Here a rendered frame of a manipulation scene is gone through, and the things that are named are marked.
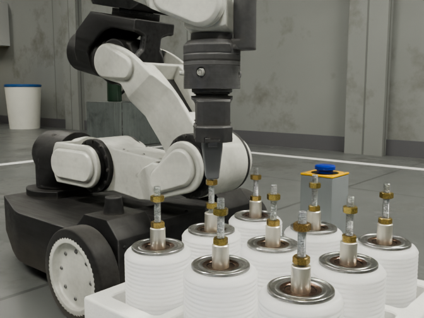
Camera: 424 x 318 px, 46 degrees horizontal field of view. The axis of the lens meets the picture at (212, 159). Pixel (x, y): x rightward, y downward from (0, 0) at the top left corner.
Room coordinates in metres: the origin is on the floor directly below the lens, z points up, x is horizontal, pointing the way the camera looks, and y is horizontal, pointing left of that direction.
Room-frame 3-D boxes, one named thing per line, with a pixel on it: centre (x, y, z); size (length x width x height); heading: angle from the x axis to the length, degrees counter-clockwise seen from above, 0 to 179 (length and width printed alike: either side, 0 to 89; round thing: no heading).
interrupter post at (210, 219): (0.78, 0.00, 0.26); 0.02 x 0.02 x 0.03
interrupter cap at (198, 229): (0.78, 0.00, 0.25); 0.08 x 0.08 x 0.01
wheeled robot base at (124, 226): (1.34, 0.28, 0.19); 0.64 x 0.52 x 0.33; 49
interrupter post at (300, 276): (0.53, -0.10, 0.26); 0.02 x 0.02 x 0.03
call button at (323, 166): (0.97, -0.22, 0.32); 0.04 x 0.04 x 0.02
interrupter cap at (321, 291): (0.53, -0.10, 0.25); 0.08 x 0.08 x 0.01
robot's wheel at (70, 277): (0.98, 0.27, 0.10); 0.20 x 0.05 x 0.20; 49
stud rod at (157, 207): (0.69, 0.08, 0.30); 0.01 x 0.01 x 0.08
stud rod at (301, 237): (0.53, -0.10, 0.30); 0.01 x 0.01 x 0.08
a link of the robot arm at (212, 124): (0.78, 0.00, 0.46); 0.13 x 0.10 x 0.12; 4
